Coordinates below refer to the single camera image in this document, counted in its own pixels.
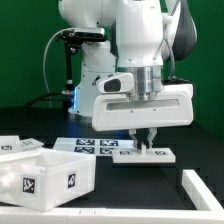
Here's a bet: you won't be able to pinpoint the black camera on stand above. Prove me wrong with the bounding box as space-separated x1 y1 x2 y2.
56 27 107 107

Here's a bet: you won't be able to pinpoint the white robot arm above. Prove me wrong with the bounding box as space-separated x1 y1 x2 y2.
58 0 197 149

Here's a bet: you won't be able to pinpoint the white cabinet body box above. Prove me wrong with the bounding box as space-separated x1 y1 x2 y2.
0 149 96 211

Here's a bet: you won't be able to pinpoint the white marker sheet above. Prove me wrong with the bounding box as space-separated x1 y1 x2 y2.
53 137 133 156

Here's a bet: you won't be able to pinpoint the small white panel piece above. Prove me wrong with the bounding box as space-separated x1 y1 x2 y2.
20 138 43 151

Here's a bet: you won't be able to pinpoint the white cabinet top block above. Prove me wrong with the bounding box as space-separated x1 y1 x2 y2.
0 136 21 155

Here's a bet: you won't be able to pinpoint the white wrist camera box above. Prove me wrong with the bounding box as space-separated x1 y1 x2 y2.
97 73 134 94

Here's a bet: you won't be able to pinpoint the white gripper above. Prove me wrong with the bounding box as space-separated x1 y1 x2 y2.
92 84 193 149

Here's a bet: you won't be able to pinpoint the white door panel with knob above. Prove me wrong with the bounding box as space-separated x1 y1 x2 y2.
112 145 176 164

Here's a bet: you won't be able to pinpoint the grey camera cable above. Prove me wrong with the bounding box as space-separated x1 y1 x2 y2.
42 27 75 109

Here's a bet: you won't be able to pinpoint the black base cables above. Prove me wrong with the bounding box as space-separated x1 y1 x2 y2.
23 90 75 109

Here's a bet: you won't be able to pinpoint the white L-shaped fence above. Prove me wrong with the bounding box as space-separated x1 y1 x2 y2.
0 169 224 224

